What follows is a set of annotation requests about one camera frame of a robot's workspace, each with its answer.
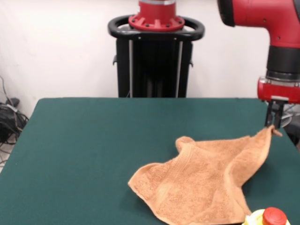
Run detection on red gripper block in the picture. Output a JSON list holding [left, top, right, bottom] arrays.
[[257, 76, 300, 129]]

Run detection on tan terry towel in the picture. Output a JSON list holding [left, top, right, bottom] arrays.
[[127, 125, 284, 225]]

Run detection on yellow emergency stop button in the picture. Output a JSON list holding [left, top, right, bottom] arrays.
[[245, 206, 293, 225]]

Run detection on dark green tablecloth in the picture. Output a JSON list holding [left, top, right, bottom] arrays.
[[0, 97, 300, 225]]

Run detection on tangled black cables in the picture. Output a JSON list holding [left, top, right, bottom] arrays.
[[0, 75, 29, 165], [269, 99, 300, 150]]

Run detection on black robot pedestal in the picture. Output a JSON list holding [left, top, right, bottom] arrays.
[[107, 15, 206, 98]]

